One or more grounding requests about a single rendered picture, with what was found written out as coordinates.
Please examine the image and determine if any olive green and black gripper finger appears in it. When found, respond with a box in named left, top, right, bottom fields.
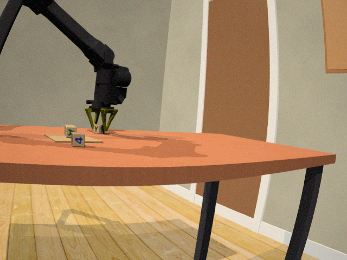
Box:
left=85, top=108, right=100, bottom=129
left=101, top=108, right=118, bottom=131

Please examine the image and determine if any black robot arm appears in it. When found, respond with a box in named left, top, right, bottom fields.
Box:
left=0, top=0, right=131, bottom=104

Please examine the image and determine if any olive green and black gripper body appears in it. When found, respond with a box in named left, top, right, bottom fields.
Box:
left=86, top=84, right=118, bottom=109

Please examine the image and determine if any beige flat mat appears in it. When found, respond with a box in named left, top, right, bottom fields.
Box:
left=44, top=134, right=103, bottom=143

